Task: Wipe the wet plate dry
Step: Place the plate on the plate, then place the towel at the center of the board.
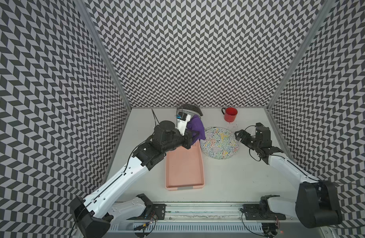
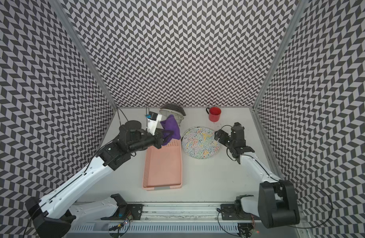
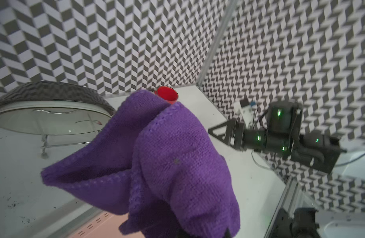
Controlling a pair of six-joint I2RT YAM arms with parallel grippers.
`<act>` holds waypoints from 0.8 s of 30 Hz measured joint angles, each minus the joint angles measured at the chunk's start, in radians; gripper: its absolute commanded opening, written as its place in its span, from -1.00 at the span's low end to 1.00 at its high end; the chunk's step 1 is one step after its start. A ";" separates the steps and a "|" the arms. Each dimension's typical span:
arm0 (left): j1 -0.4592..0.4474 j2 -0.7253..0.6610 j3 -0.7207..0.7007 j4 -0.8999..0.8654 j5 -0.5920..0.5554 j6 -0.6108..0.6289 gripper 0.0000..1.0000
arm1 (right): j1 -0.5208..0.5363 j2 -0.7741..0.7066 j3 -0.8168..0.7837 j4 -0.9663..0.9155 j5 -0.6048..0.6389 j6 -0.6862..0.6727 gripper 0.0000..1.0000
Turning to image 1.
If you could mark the colourful speckled round plate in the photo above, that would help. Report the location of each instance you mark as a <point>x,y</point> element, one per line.
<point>220,143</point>

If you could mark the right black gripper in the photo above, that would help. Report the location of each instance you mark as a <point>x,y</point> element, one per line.
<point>246,135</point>

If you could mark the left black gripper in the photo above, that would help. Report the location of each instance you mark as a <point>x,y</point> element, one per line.
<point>189,137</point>

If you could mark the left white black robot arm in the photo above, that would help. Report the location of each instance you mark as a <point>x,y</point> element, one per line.
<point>95,213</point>

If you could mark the aluminium front rail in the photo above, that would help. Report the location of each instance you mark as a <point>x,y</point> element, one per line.
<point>200,212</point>

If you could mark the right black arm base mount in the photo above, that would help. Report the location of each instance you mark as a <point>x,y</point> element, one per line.
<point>261,210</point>

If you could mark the pink plastic tray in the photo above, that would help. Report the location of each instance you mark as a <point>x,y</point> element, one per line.
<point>184,168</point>

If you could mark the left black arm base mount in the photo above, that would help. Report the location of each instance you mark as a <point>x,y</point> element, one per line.
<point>157,210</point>

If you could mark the red mug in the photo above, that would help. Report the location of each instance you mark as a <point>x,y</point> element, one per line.
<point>230,114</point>

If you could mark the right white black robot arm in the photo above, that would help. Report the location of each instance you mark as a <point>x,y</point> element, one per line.
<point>309,188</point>

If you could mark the purple cloth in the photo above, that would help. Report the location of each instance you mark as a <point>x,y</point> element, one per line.
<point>196,126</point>

